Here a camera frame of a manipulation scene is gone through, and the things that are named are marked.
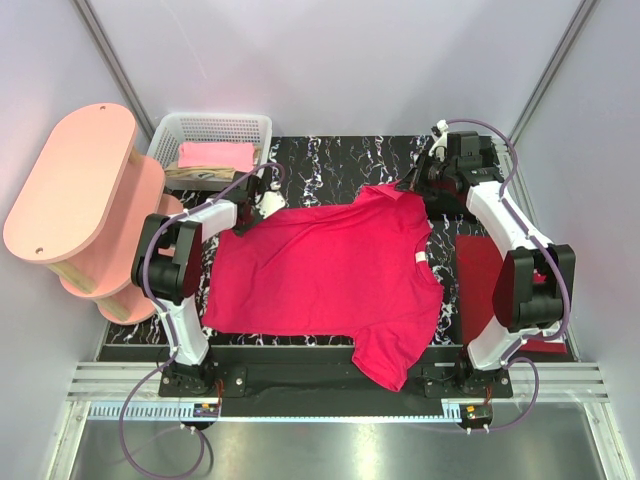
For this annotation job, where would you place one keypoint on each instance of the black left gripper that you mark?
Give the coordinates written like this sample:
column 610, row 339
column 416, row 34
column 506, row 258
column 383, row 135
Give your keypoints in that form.
column 248, row 215

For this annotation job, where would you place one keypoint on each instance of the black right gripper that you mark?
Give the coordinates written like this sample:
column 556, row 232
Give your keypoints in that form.
column 417, row 173

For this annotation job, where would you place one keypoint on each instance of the red t shirt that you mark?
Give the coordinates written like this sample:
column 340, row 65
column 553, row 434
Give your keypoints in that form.
column 357, row 270

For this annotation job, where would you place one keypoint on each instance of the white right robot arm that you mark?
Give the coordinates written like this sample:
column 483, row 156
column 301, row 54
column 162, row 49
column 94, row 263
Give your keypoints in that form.
column 491, row 204

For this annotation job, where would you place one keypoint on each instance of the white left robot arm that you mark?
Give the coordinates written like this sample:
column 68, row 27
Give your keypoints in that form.
column 167, row 262

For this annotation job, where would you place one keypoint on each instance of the black folded t shirt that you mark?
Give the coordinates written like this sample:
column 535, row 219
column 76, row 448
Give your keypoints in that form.
column 469, row 170

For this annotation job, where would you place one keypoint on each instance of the pink folded t shirt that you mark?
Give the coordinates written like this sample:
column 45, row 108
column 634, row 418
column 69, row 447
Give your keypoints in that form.
column 236, row 156

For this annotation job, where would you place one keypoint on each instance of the beige folded t shirt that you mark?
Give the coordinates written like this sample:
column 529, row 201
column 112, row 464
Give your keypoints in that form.
column 173, row 171

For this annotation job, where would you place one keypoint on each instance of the white plastic basket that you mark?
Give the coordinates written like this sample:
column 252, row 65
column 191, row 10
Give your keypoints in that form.
column 178, row 128

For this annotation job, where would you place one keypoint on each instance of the pink three tier shelf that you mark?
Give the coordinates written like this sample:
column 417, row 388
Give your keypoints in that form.
column 82, row 208

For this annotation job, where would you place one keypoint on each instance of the left orange connector board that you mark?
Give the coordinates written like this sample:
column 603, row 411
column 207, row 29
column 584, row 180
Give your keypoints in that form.
column 207, row 409

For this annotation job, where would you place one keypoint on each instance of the orange connector board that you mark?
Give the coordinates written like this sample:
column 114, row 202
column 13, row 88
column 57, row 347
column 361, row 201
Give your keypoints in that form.
column 477, row 413
column 207, row 409

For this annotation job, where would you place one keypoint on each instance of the right orange connector board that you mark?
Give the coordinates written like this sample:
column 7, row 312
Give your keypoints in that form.
column 477, row 413

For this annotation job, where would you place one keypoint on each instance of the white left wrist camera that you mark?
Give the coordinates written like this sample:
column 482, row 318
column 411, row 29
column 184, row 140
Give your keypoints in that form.
column 271, row 201

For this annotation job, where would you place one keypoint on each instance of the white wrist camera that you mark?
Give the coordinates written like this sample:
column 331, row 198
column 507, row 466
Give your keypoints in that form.
column 271, row 201
column 440, row 140

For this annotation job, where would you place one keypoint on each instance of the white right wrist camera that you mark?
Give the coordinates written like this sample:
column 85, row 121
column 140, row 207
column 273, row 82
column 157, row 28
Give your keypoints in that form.
column 440, row 140

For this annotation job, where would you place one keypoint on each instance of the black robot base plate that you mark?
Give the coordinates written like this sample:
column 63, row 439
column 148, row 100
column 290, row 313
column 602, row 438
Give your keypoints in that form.
column 297, row 382

